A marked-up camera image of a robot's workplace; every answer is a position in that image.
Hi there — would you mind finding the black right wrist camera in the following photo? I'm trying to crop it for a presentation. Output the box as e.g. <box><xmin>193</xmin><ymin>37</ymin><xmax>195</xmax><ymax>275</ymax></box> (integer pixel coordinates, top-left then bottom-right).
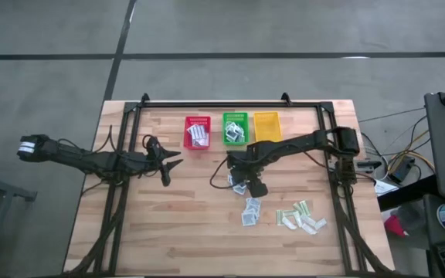
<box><xmin>246</xmin><ymin>179</ymin><xmax>269</xmax><ymax>198</ymax></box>

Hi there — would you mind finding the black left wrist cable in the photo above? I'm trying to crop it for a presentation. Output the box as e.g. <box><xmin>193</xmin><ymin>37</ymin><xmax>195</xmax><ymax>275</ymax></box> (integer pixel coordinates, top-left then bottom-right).
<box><xmin>141</xmin><ymin>134</ymin><xmax>162</xmax><ymax>154</ymax></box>

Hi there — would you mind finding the yellow cable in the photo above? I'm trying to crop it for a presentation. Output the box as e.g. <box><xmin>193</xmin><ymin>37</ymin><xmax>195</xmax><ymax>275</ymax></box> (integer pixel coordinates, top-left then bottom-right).
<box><xmin>384</xmin><ymin>129</ymin><xmax>436</xmax><ymax>175</ymax></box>

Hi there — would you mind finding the green plastic basket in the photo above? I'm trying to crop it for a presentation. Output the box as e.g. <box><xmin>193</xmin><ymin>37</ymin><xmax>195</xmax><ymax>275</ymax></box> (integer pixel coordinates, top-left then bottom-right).
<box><xmin>222</xmin><ymin>111</ymin><xmax>250</xmax><ymax>147</ymax></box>

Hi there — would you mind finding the red bag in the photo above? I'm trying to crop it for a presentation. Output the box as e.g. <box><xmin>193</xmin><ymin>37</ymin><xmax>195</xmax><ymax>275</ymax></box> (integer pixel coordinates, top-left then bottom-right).
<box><xmin>383</xmin><ymin>215</ymin><xmax>409</xmax><ymax>238</ymax></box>

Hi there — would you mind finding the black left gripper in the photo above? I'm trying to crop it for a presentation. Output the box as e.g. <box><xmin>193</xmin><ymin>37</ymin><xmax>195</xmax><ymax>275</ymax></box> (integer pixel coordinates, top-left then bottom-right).
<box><xmin>138</xmin><ymin>135</ymin><xmax>185</xmax><ymax>175</ymax></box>

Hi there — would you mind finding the yellow plastic basket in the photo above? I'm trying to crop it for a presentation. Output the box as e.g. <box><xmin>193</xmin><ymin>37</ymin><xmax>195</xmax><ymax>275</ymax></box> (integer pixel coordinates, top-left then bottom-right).
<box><xmin>253</xmin><ymin>110</ymin><xmax>284</xmax><ymax>146</ymax></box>

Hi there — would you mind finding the white paper sheet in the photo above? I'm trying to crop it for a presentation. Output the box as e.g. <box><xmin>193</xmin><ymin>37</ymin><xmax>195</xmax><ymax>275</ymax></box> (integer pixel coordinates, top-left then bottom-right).
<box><xmin>374</xmin><ymin>179</ymin><xmax>400</xmax><ymax>196</ymax></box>

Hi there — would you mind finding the thin grey floor cable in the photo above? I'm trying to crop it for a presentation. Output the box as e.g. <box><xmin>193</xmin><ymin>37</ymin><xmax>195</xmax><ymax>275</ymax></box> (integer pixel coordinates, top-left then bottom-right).
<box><xmin>357</xmin><ymin>107</ymin><xmax>426</xmax><ymax>124</ymax></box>

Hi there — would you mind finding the red plastic basket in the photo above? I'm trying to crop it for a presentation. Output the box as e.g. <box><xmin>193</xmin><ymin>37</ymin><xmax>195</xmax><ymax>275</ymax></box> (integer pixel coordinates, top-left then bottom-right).
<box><xmin>182</xmin><ymin>115</ymin><xmax>212</xmax><ymax>151</ymax></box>

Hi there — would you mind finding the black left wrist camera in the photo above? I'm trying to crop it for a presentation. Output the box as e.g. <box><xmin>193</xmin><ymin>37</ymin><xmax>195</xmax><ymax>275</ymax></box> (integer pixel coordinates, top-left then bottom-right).
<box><xmin>159</xmin><ymin>164</ymin><xmax>172</xmax><ymax>188</ymax></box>

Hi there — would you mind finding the black metal table frame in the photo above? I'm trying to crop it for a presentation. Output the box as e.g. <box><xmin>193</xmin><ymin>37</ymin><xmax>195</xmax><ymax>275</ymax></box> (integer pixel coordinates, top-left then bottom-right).
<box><xmin>62</xmin><ymin>92</ymin><xmax>398</xmax><ymax>278</ymax></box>

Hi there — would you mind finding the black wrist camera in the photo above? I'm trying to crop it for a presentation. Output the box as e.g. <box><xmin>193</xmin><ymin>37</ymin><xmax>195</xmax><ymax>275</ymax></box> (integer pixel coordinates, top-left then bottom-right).
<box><xmin>159</xmin><ymin>164</ymin><xmax>172</xmax><ymax>188</ymax></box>
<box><xmin>246</xmin><ymin>179</ymin><xmax>269</xmax><ymax>198</ymax></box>

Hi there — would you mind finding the black power adapter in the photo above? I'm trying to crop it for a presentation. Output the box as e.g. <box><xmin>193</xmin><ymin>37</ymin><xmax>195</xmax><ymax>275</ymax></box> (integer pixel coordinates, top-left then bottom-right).
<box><xmin>387</xmin><ymin>155</ymin><xmax>416</xmax><ymax>185</ymax></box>

